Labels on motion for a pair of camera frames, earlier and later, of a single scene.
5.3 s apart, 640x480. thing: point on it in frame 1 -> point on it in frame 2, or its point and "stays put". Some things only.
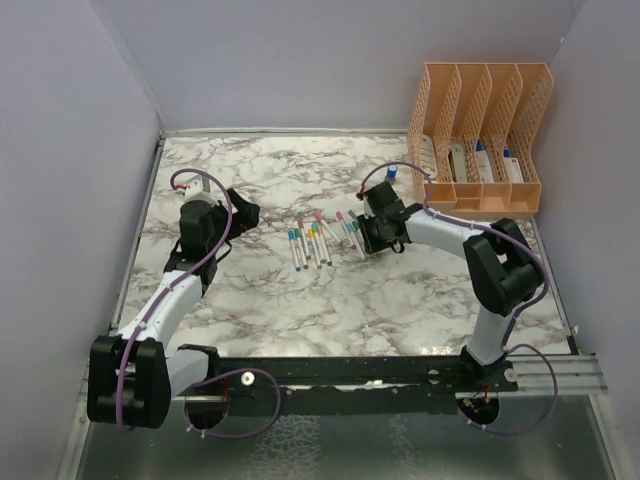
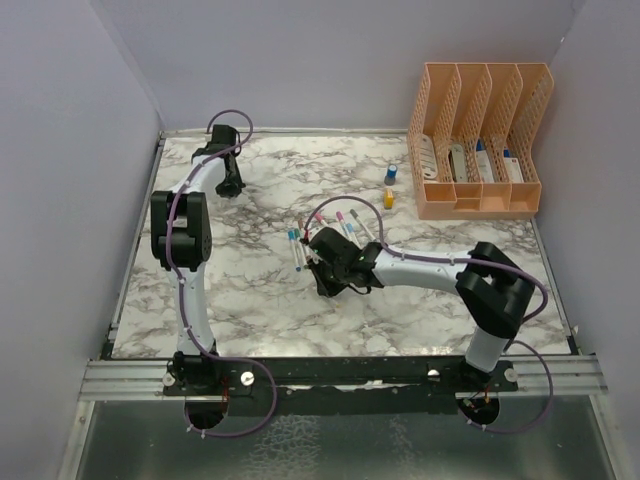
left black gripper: [246, 215] -> [232, 188]
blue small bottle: [391, 174] stays put
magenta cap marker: [340, 217] stays put
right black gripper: [370, 244] -> [316, 264]
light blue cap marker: [351, 229] stays put
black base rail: [351, 385] stays put
